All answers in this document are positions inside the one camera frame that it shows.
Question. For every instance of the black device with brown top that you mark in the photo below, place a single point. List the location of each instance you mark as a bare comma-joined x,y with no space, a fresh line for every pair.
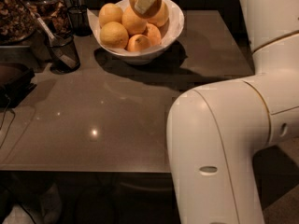
15,83

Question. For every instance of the orange behind small orange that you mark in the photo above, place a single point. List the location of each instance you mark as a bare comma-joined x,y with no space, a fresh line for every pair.
153,34

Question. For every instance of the black mesh cup far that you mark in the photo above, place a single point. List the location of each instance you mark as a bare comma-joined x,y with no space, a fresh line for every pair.
79,21

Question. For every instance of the black mesh cup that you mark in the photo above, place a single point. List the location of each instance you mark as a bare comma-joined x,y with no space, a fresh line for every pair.
58,67
79,21

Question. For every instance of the metal scoop spoon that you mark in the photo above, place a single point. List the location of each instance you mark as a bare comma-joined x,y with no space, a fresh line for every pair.
49,34

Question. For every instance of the tray of dried snacks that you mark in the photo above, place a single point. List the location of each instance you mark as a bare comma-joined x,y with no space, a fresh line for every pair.
16,22

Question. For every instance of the white sock foot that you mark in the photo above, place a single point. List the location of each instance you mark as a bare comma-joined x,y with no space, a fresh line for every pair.
51,204

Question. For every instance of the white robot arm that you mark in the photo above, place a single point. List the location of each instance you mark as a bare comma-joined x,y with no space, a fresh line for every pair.
214,130

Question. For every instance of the white ceramic bowl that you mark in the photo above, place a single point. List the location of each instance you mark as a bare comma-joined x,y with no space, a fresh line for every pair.
170,32

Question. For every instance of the black mesh cup near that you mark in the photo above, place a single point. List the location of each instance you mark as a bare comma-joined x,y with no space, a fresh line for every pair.
58,67

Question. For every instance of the glass jar of dried snacks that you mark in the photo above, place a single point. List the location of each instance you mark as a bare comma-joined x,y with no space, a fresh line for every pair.
53,13

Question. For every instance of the small orange front middle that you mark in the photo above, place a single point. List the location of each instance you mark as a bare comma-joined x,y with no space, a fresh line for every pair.
138,43

